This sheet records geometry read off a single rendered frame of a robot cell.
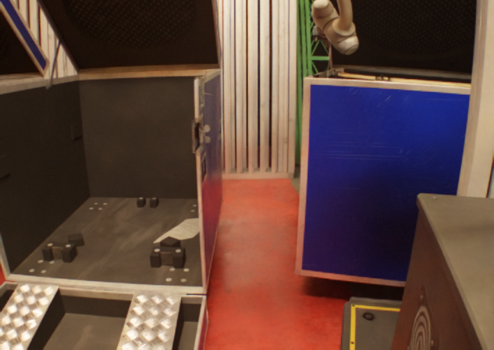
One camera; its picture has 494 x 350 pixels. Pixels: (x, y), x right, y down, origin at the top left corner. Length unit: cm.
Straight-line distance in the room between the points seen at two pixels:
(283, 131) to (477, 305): 299
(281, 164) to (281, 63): 86
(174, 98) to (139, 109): 23
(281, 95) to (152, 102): 131
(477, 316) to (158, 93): 210
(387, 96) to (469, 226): 92
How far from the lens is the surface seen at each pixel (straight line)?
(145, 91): 228
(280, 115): 324
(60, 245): 184
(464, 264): 41
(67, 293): 167
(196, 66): 223
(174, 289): 152
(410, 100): 138
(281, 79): 322
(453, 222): 51
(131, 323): 143
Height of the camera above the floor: 103
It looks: 16 degrees down
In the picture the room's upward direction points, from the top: straight up
